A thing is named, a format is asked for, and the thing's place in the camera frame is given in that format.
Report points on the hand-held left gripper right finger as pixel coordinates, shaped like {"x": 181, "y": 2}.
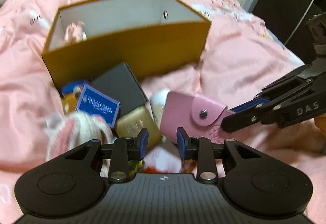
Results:
{"x": 181, "y": 142}

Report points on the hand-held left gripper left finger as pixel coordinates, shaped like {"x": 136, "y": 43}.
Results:
{"x": 144, "y": 142}

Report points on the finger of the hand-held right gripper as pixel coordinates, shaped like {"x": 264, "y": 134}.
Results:
{"x": 242, "y": 122}
{"x": 249, "y": 106}

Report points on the red yellow feather shuttlecock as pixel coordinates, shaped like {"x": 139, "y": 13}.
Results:
{"x": 152, "y": 170}

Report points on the pink leather card wallet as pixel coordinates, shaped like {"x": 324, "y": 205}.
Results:
{"x": 178, "y": 111}

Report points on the blue card box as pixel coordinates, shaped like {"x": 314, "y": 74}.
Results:
{"x": 98, "y": 105}

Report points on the black box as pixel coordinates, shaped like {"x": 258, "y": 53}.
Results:
{"x": 122, "y": 86}

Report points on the pink white knitted plush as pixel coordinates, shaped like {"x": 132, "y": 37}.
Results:
{"x": 73, "y": 132}

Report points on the yellow cardboard box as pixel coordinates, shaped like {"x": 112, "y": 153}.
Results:
{"x": 142, "y": 45}

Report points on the pink plastic gadget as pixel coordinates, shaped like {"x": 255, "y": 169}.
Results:
{"x": 73, "y": 31}

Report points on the gold box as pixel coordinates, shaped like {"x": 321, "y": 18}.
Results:
{"x": 132, "y": 124}

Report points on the white tube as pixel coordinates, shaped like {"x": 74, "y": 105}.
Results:
{"x": 158, "y": 104}

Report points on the pink printed blanket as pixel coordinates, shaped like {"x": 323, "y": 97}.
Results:
{"x": 242, "y": 60}

